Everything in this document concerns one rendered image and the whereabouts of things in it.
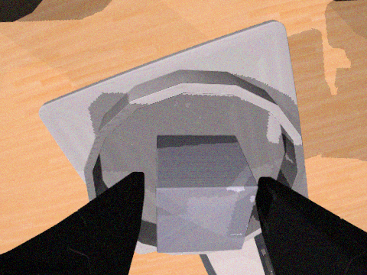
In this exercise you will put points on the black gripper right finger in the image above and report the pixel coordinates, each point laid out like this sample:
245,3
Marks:
302,238

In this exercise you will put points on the grey-lavender cube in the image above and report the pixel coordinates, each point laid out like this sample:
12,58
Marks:
205,193

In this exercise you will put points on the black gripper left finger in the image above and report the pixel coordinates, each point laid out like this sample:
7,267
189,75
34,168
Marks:
98,239

